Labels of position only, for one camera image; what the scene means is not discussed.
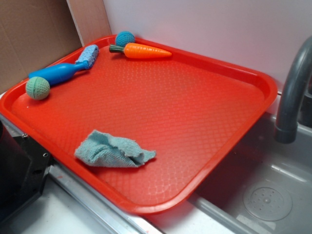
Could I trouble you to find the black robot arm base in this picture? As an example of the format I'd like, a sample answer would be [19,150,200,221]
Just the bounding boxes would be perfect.
[0,123,51,223]

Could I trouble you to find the light blue cloth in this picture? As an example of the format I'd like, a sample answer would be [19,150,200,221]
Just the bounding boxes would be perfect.
[74,130,156,168]

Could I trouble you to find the red plastic tray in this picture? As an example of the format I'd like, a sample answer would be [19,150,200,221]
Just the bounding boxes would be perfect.
[0,36,277,215]

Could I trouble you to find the orange toy carrot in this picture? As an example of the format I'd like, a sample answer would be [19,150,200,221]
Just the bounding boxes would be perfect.
[109,43,172,59]

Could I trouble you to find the blue textured ball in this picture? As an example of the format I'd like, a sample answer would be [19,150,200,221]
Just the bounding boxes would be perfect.
[115,31,136,47]

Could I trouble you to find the blue dish brush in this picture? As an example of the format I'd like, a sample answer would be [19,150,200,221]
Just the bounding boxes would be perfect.
[28,44,99,86]

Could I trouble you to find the green textured ball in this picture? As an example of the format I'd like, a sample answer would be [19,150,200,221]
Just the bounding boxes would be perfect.
[25,77,50,100]

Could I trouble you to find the grey toy sink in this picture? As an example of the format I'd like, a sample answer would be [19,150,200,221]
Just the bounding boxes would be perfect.
[147,114,312,234]

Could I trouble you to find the grey toy faucet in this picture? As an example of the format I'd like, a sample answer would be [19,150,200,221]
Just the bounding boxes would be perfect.
[274,37,312,144]

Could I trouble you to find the brown cardboard panel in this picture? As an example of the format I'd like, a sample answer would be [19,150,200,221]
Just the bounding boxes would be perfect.
[0,0,83,95]

